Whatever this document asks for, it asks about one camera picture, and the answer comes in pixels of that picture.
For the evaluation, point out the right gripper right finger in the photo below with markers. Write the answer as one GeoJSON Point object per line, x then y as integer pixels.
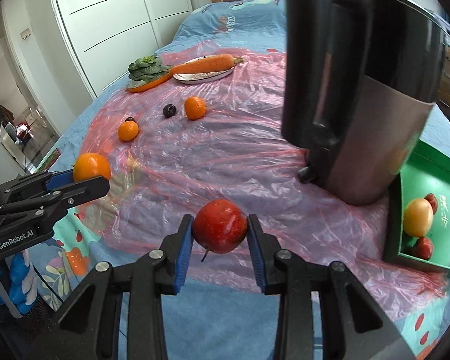
{"type": "Point", "coordinates": [353, 324]}

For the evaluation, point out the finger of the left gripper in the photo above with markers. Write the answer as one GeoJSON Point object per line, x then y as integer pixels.
{"type": "Point", "coordinates": [47, 208]}
{"type": "Point", "coordinates": [37, 183]}

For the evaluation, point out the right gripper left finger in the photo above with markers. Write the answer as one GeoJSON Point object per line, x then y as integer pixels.
{"type": "Point", "coordinates": [86, 326]}

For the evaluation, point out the smooth orange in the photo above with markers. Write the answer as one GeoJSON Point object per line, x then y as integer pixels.
{"type": "Point", "coordinates": [91, 165]}

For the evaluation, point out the orange mandarin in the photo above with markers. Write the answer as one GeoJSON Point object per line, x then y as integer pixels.
{"type": "Point", "coordinates": [195, 107]}
{"type": "Point", "coordinates": [128, 130]}

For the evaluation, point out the red apple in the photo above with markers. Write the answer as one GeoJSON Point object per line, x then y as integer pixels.
{"type": "Point", "coordinates": [219, 226]}
{"type": "Point", "coordinates": [423, 248]}
{"type": "Point", "coordinates": [433, 201]}

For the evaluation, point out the yellow grapefruit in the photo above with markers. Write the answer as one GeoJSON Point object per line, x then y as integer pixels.
{"type": "Point", "coordinates": [417, 218]}

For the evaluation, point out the orange top mandarin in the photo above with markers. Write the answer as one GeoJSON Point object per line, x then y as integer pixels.
{"type": "Point", "coordinates": [195, 107]}

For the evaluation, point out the left gloved hand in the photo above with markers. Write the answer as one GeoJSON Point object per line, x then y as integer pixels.
{"type": "Point", "coordinates": [23, 283]}

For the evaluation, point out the orange oval dish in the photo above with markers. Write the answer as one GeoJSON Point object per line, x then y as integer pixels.
{"type": "Point", "coordinates": [141, 86]}

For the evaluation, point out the green bok choy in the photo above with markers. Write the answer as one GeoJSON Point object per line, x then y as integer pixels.
{"type": "Point", "coordinates": [147, 69]}

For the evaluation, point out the pink plastic sheet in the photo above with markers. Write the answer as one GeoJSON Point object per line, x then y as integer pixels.
{"type": "Point", "coordinates": [236, 152]}

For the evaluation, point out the green metal tray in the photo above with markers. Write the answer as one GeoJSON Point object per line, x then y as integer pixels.
{"type": "Point", "coordinates": [427, 170]}

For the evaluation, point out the white wardrobe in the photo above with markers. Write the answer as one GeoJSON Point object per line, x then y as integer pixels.
{"type": "Point", "coordinates": [107, 35]}

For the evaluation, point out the white patterned plate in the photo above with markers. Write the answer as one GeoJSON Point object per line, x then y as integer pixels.
{"type": "Point", "coordinates": [192, 78]}

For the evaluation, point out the large orange carrot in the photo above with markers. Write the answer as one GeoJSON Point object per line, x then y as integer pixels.
{"type": "Point", "coordinates": [211, 63]}

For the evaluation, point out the black steel electric kettle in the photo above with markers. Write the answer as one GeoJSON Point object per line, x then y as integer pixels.
{"type": "Point", "coordinates": [362, 77]}

